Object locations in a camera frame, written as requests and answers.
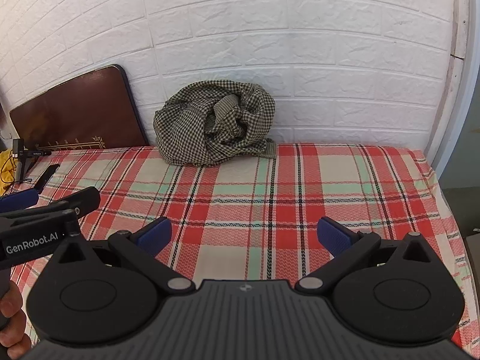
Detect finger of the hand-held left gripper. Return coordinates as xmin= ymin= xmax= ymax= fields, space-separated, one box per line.
xmin=0 ymin=189 xmax=40 ymax=214
xmin=0 ymin=187 xmax=101 ymax=221

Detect black smartphone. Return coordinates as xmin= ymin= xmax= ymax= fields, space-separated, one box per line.
xmin=35 ymin=164 xmax=61 ymax=196

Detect grey box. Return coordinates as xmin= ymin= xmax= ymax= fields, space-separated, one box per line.
xmin=464 ymin=227 xmax=480 ymax=269

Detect yellow cloth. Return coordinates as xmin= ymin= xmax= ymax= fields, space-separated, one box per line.
xmin=0 ymin=149 xmax=18 ymax=193

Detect white door frame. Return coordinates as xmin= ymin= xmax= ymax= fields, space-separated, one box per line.
xmin=429 ymin=0 xmax=479 ymax=167

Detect person's left hand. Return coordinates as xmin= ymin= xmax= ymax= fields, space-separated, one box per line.
xmin=0 ymin=280 xmax=34 ymax=359

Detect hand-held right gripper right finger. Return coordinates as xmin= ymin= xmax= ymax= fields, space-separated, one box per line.
xmin=295 ymin=217 xmax=440 ymax=294

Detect small black tripod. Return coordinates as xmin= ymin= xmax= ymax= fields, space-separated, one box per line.
xmin=11 ymin=139 xmax=52 ymax=185

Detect olive striped shirt checked lining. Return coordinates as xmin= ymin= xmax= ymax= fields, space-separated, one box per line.
xmin=154 ymin=79 xmax=277 ymax=166

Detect red green plaid bed sheet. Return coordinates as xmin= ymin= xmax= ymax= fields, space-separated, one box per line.
xmin=0 ymin=143 xmax=474 ymax=357

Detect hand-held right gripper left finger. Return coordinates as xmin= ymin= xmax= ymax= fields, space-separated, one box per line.
xmin=51 ymin=216 xmax=196 ymax=294

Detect brown panel gold ornament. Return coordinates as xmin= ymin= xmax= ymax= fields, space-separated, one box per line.
xmin=9 ymin=64 xmax=150 ymax=151

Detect black cable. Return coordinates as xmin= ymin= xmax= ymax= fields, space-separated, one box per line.
xmin=0 ymin=155 xmax=19 ymax=194

